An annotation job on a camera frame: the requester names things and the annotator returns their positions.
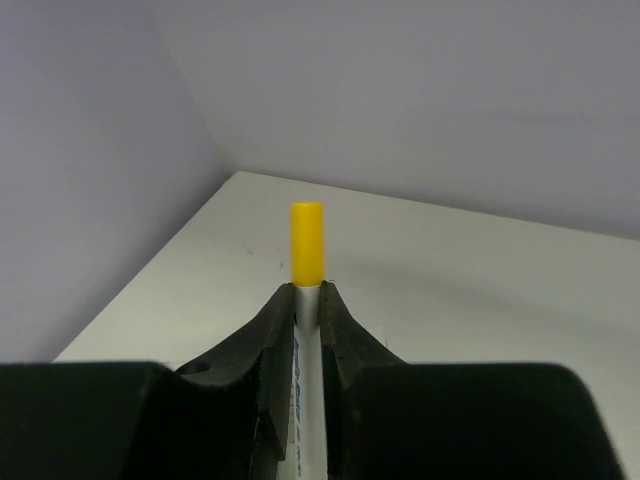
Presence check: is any yellow capped white marker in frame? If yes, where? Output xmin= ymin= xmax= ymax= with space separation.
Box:
xmin=276 ymin=202 xmax=327 ymax=479

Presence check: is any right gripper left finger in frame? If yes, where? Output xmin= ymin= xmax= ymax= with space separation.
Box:
xmin=1 ymin=284 xmax=295 ymax=479

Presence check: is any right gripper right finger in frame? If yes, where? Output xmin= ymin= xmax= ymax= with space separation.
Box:
xmin=317 ymin=282 xmax=624 ymax=479

